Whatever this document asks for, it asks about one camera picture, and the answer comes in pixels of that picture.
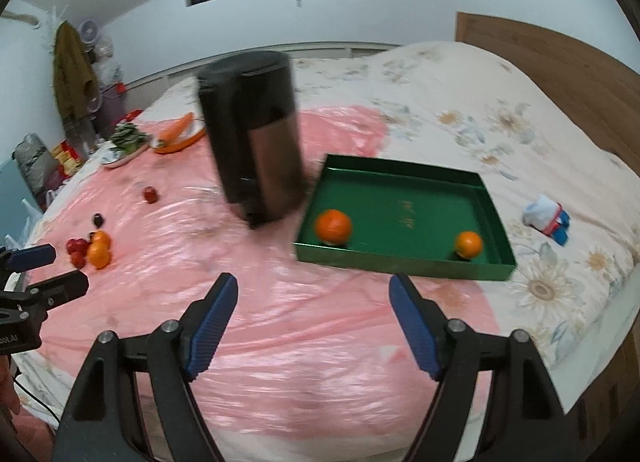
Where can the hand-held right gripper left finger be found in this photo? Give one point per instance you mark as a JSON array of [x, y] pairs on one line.
[[215, 332]]

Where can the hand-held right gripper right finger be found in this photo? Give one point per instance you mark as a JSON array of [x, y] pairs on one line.
[[415, 332]]

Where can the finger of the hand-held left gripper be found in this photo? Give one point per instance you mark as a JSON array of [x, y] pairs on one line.
[[35, 257], [60, 288]]

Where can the red tomato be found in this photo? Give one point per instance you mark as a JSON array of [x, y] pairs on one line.
[[75, 245], [77, 259], [151, 194]]

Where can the orange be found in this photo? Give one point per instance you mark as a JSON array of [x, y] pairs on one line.
[[101, 238], [333, 227], [98, 258], [468, 244]]

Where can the green tray box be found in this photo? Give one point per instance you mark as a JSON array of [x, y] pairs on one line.
[[400, 202]]

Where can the light blue storage box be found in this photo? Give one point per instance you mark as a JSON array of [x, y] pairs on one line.
[[12, 192]]

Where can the pink plastic sheet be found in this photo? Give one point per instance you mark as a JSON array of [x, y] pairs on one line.
[[300, 317]]

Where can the grey bag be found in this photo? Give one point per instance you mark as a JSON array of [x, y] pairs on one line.
[[32, 159]]

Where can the red yellow box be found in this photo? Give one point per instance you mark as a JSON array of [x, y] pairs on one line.
[[65, 156]]

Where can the green leafy vegetable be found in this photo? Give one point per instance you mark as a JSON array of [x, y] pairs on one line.
[[127, 137]]

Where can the purple bin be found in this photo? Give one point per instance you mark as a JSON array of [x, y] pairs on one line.
[[109, 111]]

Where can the white blue sock bundle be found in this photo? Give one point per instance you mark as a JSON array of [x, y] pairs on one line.
[[545, 217]]

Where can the brown coat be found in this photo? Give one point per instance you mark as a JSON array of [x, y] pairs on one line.
[[70, 76]]

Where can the orange-rimmed white plate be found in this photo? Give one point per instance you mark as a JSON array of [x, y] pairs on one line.
[[187, 141]]

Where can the carrot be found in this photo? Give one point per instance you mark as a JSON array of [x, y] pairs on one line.
[[177, 127]]

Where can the black brown cylindrical canister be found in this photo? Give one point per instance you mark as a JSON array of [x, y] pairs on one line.
[[250, 141]]

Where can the white plastic bags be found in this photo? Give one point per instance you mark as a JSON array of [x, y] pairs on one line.
[[111, 66]]

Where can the white fan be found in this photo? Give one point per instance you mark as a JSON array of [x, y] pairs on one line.
[[89, 31]]

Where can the white coat rack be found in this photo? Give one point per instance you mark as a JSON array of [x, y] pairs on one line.
[[52, 21]]

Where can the floral blanket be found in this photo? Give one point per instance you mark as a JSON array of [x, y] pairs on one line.
[[500, 91]]

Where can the wooden headboard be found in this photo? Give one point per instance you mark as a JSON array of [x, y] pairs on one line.
[[550, 56]]

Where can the white bed frame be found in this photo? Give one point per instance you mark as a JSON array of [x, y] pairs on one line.
[[300, 49]]

